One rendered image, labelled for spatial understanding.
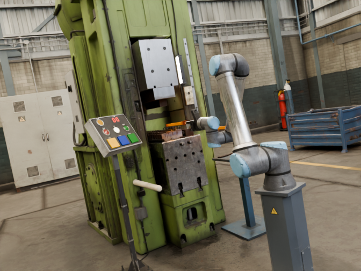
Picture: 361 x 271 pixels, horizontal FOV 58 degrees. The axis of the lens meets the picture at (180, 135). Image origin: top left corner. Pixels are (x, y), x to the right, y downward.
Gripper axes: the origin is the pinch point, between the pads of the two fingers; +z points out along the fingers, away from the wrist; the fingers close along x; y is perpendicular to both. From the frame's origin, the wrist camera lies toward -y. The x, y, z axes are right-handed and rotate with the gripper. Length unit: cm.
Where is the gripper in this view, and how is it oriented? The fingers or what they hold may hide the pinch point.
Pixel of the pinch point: (186, 121)
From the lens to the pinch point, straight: 256.2
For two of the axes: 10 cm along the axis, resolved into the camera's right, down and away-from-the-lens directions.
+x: 8.5, -1.8, 5.0
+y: 1.6, 9.8, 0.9
